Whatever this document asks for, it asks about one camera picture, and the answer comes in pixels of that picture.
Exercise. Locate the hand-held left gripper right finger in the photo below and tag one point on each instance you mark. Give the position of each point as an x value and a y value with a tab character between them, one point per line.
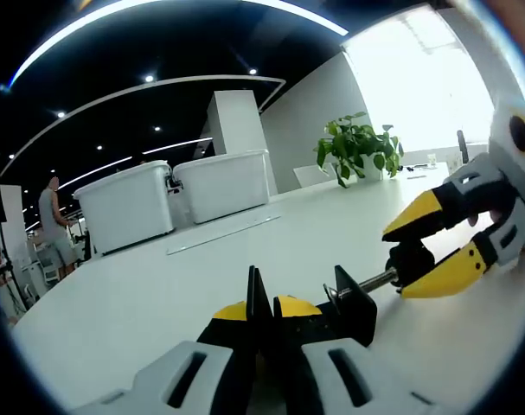
296	367

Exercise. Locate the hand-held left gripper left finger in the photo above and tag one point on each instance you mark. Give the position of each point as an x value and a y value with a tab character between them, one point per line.
219	359

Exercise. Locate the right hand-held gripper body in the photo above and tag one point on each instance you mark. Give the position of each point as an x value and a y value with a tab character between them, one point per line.
521	173

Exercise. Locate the black table clamp with screw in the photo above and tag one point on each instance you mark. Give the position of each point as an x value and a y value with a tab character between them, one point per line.
411	263

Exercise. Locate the black fixed fixture clamp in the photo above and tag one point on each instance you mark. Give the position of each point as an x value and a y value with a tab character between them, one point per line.
353	311

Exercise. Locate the white desk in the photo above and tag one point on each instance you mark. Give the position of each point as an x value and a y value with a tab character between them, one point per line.
158	294

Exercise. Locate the person's right hand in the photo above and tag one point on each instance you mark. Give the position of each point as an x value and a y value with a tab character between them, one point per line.
473	219

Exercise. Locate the black bottle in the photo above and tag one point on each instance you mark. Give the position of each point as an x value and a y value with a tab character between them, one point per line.
462	147

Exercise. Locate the green potted plant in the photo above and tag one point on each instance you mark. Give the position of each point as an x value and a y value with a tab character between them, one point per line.
357	144

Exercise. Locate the white chair backrest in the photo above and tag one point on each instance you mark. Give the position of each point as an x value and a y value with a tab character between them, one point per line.
309	175

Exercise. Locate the white storage bin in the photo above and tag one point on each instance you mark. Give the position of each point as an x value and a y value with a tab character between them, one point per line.
223	186
123	207

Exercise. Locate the white office chair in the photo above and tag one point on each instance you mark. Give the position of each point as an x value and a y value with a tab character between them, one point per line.
50	272

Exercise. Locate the white square pillar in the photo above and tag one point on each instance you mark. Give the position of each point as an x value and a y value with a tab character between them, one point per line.
238	121

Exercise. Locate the curved ceiling light strip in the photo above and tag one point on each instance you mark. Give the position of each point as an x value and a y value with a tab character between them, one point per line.
158	13

